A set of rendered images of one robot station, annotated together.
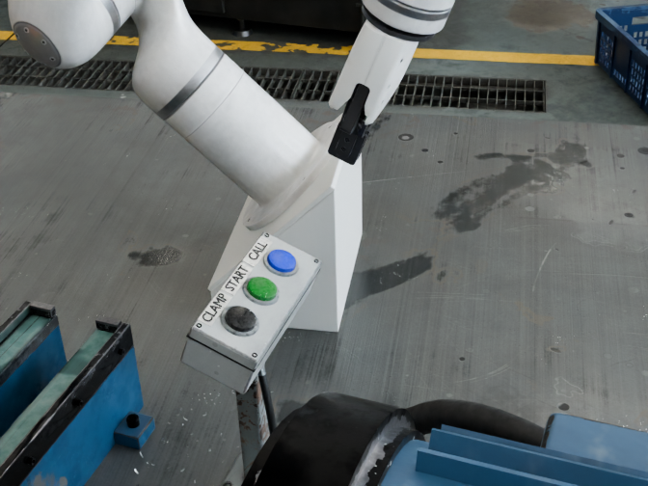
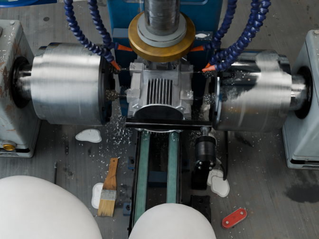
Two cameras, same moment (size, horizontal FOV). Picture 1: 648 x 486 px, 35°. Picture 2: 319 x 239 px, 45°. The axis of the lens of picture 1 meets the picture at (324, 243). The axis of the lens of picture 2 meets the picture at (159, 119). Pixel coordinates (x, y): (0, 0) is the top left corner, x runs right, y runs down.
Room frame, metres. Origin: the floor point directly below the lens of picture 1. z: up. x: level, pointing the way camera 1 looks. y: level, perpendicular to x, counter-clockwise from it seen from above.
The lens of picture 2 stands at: (1.14, 0.25, 1.99)
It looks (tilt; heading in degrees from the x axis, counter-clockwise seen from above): 58 degrees down; 161
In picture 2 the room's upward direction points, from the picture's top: straight up
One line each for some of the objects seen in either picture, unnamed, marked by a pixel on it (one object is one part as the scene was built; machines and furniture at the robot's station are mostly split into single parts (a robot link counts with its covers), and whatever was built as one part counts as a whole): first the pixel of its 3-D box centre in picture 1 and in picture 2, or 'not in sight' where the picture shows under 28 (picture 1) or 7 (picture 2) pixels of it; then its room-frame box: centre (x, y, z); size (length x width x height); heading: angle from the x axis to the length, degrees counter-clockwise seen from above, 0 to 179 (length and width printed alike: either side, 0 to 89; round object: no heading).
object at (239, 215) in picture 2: not in sight; (234, 218); (0.86, 0.59, 0.81); 0.09 x 0.03 x 0.02; 103
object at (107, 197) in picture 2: not in sight; (109, 186); (0.63, 0.25, 0.80); 0.21 x 0.05 x 0.01; 156
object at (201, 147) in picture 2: not in sight; (213, 116); (0.56, 0.64, 0.92); 0.45 x 0.13 x 0.24; 158
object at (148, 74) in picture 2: not in sight; (161, 62); (0.44, 0.50, 1.11); 0.12 x 0.11 x 0.07; 158
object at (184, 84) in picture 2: not in sight; (160, 92); (0.47, 0.48, 1.02); 0.20 x 0.19 x 0.19; 158
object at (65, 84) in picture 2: not in sight; (60, 83); (0.36, 0.20, 1.04); 0.37 x 0.25 x 0.25; 68
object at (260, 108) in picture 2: not in sight; (254, 90); (0.58, 0.75, 1.04); 0.41 x 0.25 x 0.25; 68
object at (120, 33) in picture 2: not in sight; (163, 62); (0.33, 0.54, 0.97); 0.30 x 0.11 x 0.34; 68
